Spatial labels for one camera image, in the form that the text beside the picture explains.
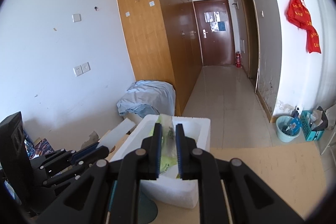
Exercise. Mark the printed blanket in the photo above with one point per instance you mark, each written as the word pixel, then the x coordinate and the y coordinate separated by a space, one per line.
pixel 42 146

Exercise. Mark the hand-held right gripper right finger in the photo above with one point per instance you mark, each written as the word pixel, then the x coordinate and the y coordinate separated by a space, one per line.
pixel 179 153

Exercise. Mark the dark brown entry door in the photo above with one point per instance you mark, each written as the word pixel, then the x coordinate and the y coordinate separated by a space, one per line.
pixel 218 43

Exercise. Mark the wooden wardrobe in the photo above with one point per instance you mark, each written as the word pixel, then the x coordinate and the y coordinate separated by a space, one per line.
pixel 147 29

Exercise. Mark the white foam lid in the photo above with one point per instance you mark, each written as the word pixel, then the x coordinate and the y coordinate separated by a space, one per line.
pixel 118 133

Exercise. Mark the white double wall socket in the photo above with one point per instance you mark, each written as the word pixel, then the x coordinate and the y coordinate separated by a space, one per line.
pixel 82 69

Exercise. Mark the blue cardboard box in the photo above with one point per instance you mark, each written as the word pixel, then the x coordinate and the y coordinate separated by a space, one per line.
pixel 305 129

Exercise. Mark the green pink snack packet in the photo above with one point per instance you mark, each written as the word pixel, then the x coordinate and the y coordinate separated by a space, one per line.
pixel 169 140

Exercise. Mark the light green plastic basin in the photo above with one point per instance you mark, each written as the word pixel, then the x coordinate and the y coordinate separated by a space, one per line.
pixel 282 132

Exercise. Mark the light blue cloth pile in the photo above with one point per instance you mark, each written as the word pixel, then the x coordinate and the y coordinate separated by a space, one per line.
pixel 149 95

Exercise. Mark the wooden side door frame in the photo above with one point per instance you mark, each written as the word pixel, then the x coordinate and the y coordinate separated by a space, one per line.
pixel 252 29

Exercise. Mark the white foam box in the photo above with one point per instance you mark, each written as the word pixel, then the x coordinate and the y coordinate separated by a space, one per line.
pixel 170 192

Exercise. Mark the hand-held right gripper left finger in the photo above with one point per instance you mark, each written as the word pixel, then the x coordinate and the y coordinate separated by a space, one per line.
pixel 158 153

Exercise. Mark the grey wall fixture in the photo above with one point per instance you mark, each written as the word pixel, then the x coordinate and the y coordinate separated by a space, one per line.
pixel 235 5

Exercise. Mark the teal metal canister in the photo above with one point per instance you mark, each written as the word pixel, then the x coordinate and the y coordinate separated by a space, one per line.
pixel 148 208

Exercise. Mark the red fire extinguisher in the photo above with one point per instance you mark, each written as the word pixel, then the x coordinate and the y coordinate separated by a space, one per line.
pixel 238 59

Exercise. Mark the black plastic bag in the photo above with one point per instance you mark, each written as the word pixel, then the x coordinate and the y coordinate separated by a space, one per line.
pixel 323 119

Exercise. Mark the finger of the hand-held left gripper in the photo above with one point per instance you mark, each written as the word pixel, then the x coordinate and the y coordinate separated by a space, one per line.
pixel 92 157
pixel 86 151

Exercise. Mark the white wall switch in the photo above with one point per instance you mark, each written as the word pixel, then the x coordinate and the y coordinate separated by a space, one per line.
pixel 76 18

